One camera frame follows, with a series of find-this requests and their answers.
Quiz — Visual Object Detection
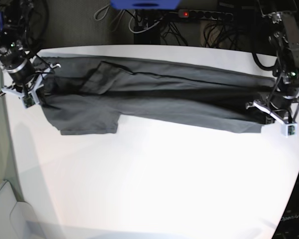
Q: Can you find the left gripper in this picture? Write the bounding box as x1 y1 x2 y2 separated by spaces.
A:
260 93 299 122

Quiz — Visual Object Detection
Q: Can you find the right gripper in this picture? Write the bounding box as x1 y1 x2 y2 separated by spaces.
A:
13 66 44 96

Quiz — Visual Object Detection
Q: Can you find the dark grey t-shirt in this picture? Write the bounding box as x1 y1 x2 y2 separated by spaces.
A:
40 56 274 135

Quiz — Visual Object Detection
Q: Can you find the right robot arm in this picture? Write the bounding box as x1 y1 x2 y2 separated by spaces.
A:
0 0 50 94

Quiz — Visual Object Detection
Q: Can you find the blue box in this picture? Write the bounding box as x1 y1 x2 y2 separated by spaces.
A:
110 0 180 10

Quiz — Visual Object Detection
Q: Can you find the black power strip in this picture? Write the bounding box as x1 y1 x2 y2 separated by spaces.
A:
178 9 234 21

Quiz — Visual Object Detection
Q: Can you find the grey chair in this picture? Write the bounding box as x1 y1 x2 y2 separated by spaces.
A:
0 181 46 239

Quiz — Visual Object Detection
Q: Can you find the white cable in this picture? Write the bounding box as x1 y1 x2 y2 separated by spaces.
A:
128 14 162 34

